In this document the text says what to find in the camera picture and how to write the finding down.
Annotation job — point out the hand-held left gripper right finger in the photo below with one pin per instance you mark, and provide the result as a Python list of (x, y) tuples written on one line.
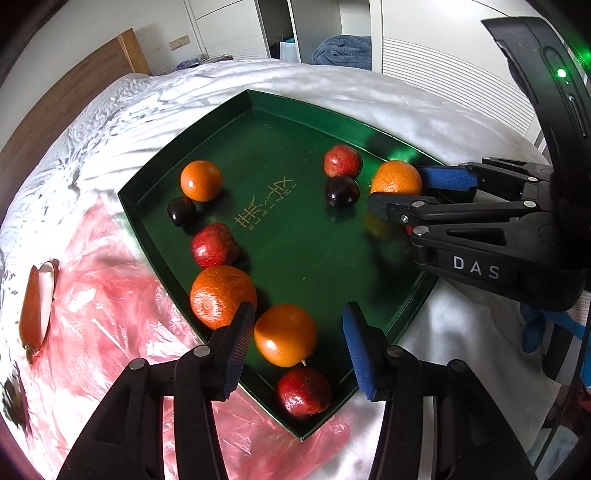
[(362, 350)]

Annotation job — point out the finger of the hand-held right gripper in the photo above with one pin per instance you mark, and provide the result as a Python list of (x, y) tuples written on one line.
[(448, 179), (406, 207)]

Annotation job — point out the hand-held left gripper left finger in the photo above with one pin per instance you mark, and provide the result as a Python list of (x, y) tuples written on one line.
[(238, 350)]

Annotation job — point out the orange mandarin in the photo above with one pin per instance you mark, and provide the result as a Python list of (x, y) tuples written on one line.
[(201, 181), (285, 334), (395, 177), (221, 295)]

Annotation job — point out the dark purple plum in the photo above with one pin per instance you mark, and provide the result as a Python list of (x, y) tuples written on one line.
[(341, 192), (181, 211)]

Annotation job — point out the green tray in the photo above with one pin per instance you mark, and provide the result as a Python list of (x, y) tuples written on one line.
[(295, 258)]

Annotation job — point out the person's right hand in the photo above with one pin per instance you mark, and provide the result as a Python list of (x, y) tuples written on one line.
[(533, 327)]

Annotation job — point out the pink plastic sheet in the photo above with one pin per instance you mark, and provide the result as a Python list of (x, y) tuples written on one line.
[(115, 323)]

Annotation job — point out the white wardrobe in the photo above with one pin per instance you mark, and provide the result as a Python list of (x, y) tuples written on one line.
[(415, 50)]

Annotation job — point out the blue blanket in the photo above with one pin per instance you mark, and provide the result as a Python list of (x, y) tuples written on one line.
[(341, 51)]

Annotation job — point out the white bag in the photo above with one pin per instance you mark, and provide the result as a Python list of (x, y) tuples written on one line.
[(288, 50)]

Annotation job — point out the white plate orange rim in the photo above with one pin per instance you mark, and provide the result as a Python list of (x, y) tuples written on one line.
[(49, 281)]

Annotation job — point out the carrot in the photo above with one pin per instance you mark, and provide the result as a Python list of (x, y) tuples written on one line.
[(33, 314)]

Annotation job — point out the leafy green vegetable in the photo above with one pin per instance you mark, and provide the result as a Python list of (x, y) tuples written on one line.
[(14, 401)]

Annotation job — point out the wooden headboard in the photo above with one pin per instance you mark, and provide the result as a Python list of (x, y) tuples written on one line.
[(60, 106)]

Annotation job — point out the wall socket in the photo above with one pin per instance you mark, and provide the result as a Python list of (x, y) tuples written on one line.
[(179, 43)]

